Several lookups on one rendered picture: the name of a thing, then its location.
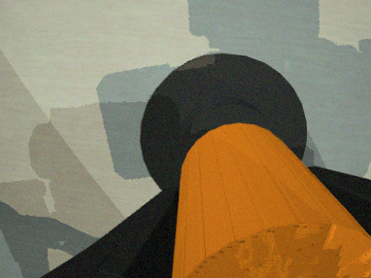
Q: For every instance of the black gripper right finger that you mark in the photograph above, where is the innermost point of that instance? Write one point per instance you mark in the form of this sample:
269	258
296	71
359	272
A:
353	192

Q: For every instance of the orange knob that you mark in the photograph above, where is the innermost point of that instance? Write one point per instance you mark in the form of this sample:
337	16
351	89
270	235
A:
249	208

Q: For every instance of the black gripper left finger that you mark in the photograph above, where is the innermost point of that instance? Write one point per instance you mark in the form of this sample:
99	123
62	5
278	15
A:
141	246

